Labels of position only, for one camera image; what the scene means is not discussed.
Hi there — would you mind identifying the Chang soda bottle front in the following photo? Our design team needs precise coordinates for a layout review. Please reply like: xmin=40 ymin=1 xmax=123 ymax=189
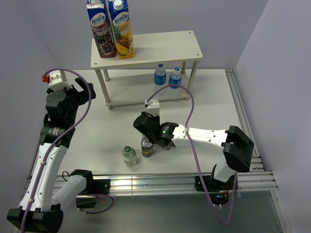
xmin=122 ymin=146 xmax=138 ymax=166

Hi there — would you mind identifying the Pocari Sweat bottle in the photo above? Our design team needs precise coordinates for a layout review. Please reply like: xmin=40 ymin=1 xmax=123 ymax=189
xmin=154 ymin=64 xmax=167 ymax=92
xmin=168 ymin=67 xmax=182 ymax=99

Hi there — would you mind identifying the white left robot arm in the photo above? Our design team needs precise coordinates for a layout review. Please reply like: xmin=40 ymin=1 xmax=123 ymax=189
xmin=7 ymin=78 xmax=96 ymax=233

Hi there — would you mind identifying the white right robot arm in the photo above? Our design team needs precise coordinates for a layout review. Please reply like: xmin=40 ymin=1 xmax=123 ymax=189
xmin=133 ymin=112 xmax=254 ymax=189

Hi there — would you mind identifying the beige two-tier shelf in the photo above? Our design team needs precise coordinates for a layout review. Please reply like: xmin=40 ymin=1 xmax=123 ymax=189
xmin=91 ymin=31 xmax=203 ymax=109

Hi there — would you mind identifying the dark can left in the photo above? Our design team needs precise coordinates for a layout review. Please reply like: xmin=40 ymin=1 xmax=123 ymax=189
xmin=140 ymin=137 xmax=153 ymax=158

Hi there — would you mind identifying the dark can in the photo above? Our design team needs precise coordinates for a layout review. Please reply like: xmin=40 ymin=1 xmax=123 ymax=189
xmin=140 ymin=137 xmax=153 ymax=158
xmin=162 ymin=145 xmax=172 ymax=150

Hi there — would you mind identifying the dark can right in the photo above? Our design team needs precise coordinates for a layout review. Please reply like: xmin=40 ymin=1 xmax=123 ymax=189
xmin=162 ymin=145 xmax=172 ymax=150

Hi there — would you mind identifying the grape juice carton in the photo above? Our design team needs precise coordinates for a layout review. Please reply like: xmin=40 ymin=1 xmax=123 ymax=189
xmin=86 ymin=0 xmax=116 ymax=58

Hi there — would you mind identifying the pineapple juice carton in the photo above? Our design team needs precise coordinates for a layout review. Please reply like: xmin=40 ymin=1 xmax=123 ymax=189
xmin=108 ymin=0 xmax=135 ymax=59

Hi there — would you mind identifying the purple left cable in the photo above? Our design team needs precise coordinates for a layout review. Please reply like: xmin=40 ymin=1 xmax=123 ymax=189
xmin=19 ymin=68 xmax=115 ymax=231

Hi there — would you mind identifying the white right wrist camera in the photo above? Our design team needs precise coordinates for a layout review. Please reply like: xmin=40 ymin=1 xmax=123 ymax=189
xmin=144 ymin=99 xmax=160 ymax=117

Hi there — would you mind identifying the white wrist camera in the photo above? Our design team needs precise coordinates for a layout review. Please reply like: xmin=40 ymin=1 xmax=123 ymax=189
xmin=144 ymin=99 xmax=160 ymax=117
xmin=42 ymin=70 xmax=72 ymax=91

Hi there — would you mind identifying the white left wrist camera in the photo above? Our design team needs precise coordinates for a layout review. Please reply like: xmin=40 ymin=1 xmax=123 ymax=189
xmin=42 ymin=70 xmax=72 ymax=91

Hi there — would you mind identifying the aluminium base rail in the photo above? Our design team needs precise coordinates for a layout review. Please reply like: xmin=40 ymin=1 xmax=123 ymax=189
xmin=26 ymin=171 xmax=279 ymax=197

